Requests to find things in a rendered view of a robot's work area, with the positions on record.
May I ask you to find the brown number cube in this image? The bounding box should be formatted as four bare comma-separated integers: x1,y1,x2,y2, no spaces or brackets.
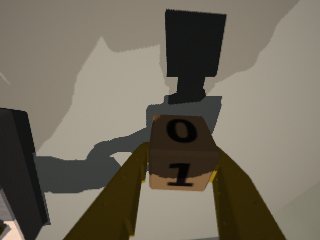
148,114,221,192

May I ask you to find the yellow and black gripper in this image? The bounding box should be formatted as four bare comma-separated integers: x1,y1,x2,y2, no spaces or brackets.
63,142,287,240

